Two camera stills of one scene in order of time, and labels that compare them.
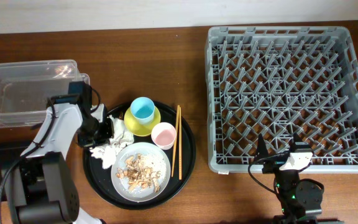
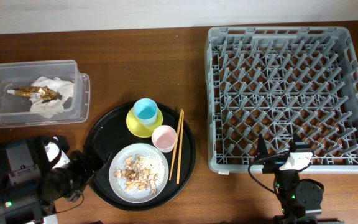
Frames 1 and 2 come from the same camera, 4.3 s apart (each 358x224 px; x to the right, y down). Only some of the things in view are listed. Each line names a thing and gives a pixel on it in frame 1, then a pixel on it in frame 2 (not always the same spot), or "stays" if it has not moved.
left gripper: [108, 127] to [89, 165]
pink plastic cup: [163, 135] stays
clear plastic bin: [17, 93] stays
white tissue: [108, 152] to [52, 107]
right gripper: [274, 166] stays
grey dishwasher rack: [281, 81] stays
